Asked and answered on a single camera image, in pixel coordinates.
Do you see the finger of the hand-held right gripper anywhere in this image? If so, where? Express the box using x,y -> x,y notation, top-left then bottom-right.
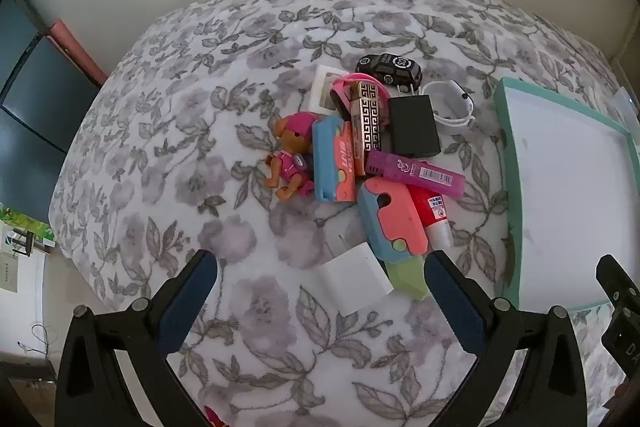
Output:
595,253 -> 640,314

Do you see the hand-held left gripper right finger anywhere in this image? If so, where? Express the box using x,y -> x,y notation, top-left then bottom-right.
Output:
424,251 -> 587,427

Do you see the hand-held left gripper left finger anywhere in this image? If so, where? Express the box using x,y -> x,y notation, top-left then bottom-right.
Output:
54,249 -> 218,427

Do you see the red glue tube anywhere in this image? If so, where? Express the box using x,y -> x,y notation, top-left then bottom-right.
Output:
407,184 -> 453,253

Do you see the blue coral toy knife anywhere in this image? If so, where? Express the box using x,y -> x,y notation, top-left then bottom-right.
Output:
357,177 -> 432,303

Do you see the teal rimmed white tray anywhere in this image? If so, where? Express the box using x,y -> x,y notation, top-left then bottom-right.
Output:
494,77 -> 640,308

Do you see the white charger plug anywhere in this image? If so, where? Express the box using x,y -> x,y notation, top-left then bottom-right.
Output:
314,232 -> 394,315

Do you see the purple highlighter pen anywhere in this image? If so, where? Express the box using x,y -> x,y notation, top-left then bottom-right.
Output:
364,149 -> 466,198

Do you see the pink toy dog figure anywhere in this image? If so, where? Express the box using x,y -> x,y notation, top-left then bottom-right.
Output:
265,112 -> 316,202

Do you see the black box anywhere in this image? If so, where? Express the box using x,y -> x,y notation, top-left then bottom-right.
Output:
387,94 -> 442,158

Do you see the blue orange case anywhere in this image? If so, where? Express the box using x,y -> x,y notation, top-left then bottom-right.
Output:
312,117 -> 357,202

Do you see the white smartwatch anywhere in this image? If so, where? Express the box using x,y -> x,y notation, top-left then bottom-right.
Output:
422,79 -> 476,130

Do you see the gold patterned lighter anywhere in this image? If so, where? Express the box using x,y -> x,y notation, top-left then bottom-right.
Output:
348,82 -> 385,175

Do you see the pink wristband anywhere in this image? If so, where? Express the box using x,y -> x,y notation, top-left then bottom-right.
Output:
330,74 -> 391,118

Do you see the white power strip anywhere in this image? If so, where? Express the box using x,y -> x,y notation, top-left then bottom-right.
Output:
615,87 -> 640,132

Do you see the green printed box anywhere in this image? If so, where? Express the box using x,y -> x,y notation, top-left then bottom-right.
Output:
0,202 -> 56,248

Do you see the floral printed blanket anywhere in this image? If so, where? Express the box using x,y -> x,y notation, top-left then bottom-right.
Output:
47,0 -> 640,427

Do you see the black toy car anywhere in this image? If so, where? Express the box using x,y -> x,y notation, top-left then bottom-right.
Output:
356,53 -> 423,94

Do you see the dark glass cabinet door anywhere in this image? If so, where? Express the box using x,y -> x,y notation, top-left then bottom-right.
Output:
0,0 -> 76,152

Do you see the white square frame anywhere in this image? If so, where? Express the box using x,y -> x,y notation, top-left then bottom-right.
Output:
307,64 -> 348,115

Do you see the pink bed frame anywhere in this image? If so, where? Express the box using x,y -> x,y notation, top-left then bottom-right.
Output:
47,19 -> 108,85

